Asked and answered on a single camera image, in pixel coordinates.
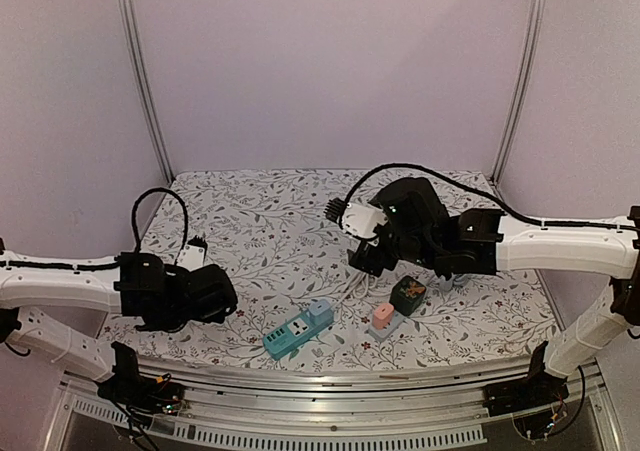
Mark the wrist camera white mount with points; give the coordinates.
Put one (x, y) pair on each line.
(356, 220)
(193, 254)

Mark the floral tablecloth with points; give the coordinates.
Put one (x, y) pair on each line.
(267, 229)

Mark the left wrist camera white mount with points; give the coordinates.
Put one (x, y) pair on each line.
(193, 254)

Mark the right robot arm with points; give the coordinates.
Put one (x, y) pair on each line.
(406, 221)

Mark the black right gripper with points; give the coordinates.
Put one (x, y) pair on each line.
(370, 259)

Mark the small blue cube adapter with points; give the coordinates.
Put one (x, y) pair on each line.
(320, 312)

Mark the aluminium front rail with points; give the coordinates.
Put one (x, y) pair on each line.
(433, 408)

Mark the left aluminium frame post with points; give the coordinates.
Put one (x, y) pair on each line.
(143, 87)

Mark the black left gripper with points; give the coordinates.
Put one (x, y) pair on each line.
(219, 318)

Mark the light blue power strip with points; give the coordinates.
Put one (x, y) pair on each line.
(381, 335)

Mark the pink cube adapter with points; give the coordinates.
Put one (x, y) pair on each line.
(382, 315)

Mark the right aluminium frame post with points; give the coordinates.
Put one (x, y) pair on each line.
(525, 71)

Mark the aluminium frame post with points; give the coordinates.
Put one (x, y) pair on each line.
(525, 71)
(143, 87)

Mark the teal power strip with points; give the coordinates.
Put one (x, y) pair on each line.
(291, 335)

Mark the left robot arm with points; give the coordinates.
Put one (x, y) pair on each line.
(164, 296)

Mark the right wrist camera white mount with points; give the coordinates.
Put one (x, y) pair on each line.
(356, 220)

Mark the dark green cube socket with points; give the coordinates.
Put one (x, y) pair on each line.
(407, 295)

